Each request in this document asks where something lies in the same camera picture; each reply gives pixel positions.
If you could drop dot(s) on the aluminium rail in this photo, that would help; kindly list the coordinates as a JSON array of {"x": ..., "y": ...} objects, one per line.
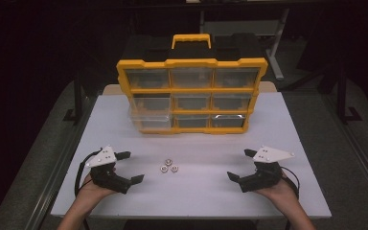
[
  {"x": 357, "y": 147},
  {"x": 60, "y": 163}
]

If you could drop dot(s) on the clear plastic drawer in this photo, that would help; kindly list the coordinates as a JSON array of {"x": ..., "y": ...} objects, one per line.
[{"x": 150, "y": 118}]

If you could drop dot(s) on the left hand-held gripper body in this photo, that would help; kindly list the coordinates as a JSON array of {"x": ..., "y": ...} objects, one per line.
[{"x": 103, "y": 174}]

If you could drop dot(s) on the person's left hand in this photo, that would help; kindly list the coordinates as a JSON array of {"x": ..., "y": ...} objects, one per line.
[{"x": 92, "y": 191}]

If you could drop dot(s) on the yellow black organizer cabinet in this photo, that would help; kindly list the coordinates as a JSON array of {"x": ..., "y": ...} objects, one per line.
[{"x": 191, "y": 63}]

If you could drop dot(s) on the person's right hand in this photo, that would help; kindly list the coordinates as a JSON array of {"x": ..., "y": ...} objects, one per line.
[{"x": 281, "y": 193}]

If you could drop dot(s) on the white metal desk frame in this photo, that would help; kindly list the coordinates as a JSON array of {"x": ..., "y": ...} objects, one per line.
[{"x": 276, "y": 48}]

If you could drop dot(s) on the grid of clear drawers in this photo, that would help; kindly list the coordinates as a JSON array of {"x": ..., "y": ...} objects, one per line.
[{"x": 191, "y": 78}]

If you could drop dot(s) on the silver metal nut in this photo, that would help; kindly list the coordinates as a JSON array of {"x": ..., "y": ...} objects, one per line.
[
  {"x": 174, "y": 168},
  {"x": 164, "y": 169},
  {"x": 168, "y": 162}
]

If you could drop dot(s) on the black metal stand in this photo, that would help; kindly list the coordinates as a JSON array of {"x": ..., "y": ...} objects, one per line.
[
  {"x": 342, "y": 96},
  {"x": 77, "y": 96}
]

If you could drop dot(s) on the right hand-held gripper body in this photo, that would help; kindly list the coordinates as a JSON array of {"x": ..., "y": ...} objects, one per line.
[{"x": 265, "y": 175}]

